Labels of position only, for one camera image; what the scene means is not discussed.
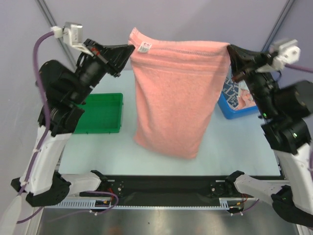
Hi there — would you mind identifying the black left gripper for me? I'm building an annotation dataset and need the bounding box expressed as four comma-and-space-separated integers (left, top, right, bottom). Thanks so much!
71, 38, 136, 102

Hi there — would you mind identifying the pink terry towel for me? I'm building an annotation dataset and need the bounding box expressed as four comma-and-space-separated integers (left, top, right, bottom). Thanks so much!
129, 28, 230, 159

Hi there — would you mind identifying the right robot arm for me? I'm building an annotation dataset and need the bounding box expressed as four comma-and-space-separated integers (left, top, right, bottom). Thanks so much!
225, 40, 313, 228

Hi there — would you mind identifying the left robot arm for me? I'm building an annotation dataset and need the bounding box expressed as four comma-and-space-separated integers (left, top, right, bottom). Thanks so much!
11, 39, 135, 207

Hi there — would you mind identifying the blue white patterned towel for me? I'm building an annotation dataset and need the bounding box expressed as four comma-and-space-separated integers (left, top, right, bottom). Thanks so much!
222, 68, 239, 110

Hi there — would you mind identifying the pale pink towel in bin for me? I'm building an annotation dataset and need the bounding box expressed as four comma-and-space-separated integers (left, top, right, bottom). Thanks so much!
236, 81, 256, 110

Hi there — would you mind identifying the blue plastic bin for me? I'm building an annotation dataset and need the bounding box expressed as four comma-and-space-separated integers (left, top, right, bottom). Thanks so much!
217, 67, 260, 120

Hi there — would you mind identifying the green plastic tray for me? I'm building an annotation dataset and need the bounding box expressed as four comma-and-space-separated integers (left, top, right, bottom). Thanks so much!
74, 93, 123, 134

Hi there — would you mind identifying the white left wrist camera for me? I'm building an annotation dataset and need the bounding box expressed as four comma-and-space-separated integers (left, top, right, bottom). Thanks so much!
50, 22, 86, 52

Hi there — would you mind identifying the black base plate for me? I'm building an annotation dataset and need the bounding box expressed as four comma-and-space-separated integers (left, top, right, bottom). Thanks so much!
79, 175, 251, 201

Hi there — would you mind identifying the white cable duct rail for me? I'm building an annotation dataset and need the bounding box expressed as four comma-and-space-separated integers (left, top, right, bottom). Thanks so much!
46, 195, 256, 210

